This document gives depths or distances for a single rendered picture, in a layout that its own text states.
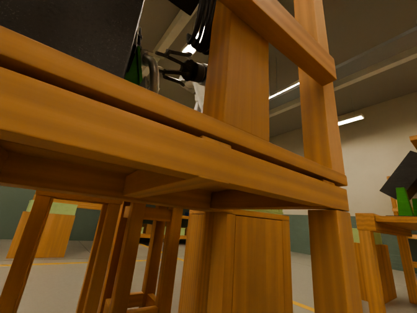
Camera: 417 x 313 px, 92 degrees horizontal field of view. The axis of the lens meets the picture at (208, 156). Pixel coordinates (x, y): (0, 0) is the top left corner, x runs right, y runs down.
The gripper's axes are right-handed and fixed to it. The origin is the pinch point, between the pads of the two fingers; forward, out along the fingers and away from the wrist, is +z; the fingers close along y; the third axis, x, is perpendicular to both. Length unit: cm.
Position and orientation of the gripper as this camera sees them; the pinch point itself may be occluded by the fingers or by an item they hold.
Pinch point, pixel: (154, 60)
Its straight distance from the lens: 82.9
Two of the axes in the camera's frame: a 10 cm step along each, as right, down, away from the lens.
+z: -8.1, 0.1, -5.9
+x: 5.1, 5.2, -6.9
